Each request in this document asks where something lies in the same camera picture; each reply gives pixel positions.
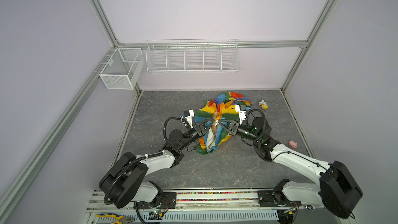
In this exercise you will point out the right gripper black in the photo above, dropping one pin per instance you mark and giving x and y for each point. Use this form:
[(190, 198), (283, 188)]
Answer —
[(235, 123)]

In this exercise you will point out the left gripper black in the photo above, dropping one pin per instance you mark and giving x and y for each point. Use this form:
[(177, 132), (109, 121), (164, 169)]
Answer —
[(200, 128)]

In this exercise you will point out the rainbow striped jacket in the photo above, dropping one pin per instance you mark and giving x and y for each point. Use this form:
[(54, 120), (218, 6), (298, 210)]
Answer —
[(216, 112)]

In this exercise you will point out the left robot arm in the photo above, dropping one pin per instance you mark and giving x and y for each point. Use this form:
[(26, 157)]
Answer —
[(124, 182)]

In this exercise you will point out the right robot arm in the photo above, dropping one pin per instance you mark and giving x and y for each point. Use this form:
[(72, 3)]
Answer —
[(332, 185)]

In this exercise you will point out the small yellow white toy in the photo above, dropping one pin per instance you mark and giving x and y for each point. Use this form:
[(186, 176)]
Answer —
[(263, 105)]

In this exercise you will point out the small pink pig toy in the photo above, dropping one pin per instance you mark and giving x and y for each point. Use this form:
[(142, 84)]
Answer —
[(293, 144)]

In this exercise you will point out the white mesh box basket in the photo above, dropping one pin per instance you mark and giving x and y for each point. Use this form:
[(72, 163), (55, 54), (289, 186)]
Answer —
[(123, 69)]

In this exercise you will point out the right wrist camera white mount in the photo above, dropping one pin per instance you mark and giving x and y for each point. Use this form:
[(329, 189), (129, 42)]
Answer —
[(241, 110)]

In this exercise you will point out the white wire basket long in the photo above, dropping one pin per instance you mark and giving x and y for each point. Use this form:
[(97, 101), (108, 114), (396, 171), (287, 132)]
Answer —
[(192, 56)]

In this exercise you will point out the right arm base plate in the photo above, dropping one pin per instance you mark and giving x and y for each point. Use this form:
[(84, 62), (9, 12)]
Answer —
[(271, 198)]

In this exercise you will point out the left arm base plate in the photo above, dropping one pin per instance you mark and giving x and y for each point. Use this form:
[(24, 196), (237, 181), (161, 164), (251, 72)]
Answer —
[(165, 200)]

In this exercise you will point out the white slotted cable duct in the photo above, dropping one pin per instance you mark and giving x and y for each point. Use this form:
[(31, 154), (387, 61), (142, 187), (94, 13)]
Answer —
[(220, 216)]

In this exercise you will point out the yellow handled pliers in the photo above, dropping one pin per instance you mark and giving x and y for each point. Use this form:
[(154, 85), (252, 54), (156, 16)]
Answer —
[(117, 219)]

